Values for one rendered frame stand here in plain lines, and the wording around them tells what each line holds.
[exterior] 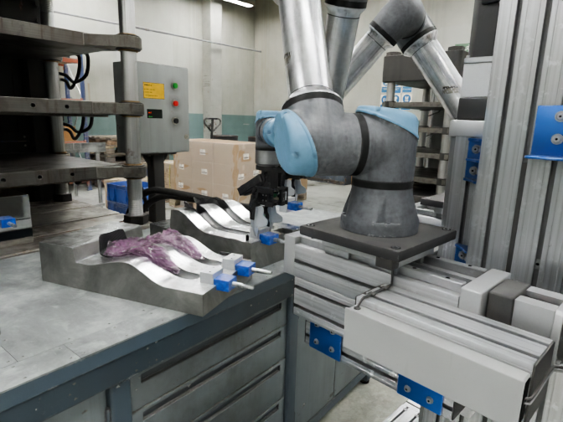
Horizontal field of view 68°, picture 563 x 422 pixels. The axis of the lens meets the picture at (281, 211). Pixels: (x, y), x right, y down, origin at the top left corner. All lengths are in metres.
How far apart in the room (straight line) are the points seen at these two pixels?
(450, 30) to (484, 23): 7.06
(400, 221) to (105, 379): 0.69
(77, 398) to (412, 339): 0.67
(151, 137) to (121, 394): 1.24
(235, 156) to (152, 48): 4.31
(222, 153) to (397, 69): 2.32
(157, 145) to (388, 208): 1.42
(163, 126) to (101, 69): 6.43
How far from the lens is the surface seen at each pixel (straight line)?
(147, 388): 1.12
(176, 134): 2.08
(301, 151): 0.71
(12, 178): 1.70
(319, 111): 0.74
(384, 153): 0.77
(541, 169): 0.85
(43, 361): 0.92
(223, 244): 1.30
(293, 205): 1.52
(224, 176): 5.30
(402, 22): 1.29
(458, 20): 8.04
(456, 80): 1.38
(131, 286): 1.08
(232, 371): 1.31
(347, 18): 1.04
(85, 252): 1.21
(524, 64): 0.87
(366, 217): 0.78
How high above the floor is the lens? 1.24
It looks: 12 degrees down
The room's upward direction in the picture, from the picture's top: 2 degrees clockwise
